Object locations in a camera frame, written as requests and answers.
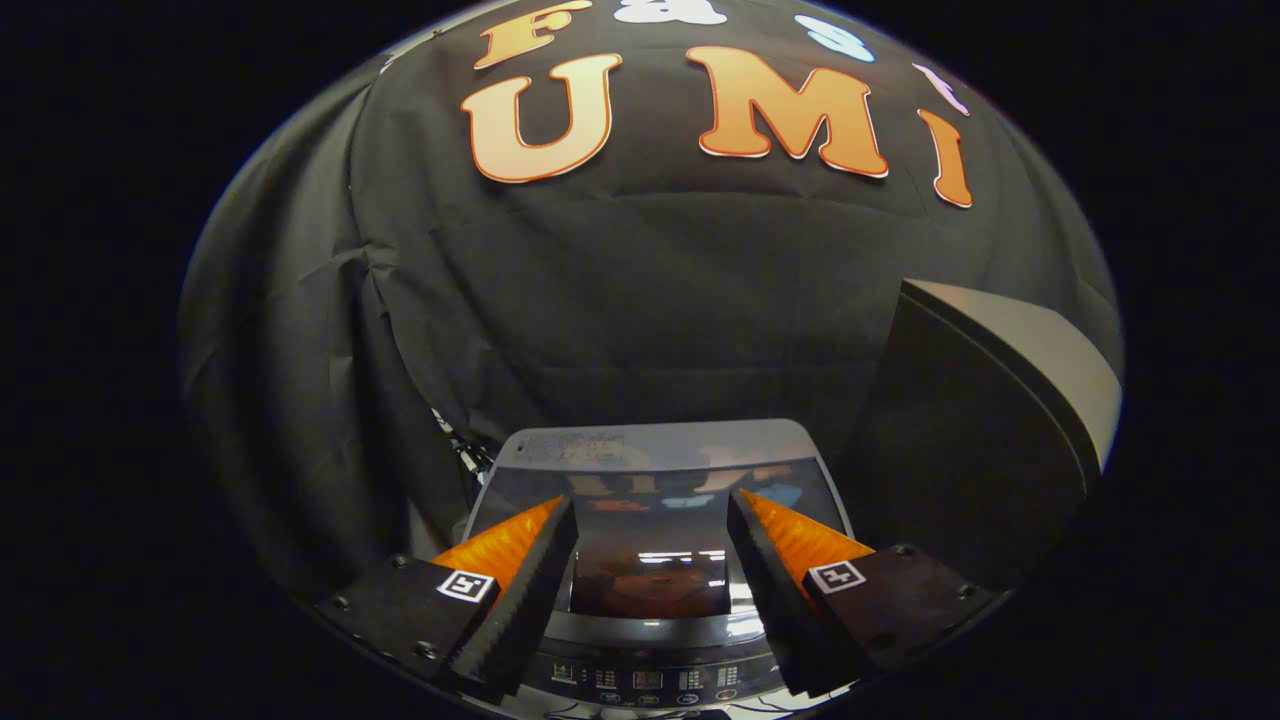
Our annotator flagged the grey cabinet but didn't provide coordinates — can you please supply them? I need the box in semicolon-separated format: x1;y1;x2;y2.
850;278;1123;591

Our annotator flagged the cable bundle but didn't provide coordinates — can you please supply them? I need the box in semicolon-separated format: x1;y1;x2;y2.
432;408;498;483

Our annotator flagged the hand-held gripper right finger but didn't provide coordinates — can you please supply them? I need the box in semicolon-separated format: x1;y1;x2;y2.
727;488;998;698

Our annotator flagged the black backdrop cloth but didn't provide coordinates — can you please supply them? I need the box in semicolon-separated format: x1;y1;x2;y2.
350;0;1121;481

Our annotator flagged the black side cloth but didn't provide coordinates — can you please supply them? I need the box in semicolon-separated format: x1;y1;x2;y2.
180;70;471;601

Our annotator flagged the grey washing machine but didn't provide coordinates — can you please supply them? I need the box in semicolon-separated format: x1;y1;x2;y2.
455;420;861;720

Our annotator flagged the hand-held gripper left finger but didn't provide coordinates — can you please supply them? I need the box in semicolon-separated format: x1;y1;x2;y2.
318;495;579;701

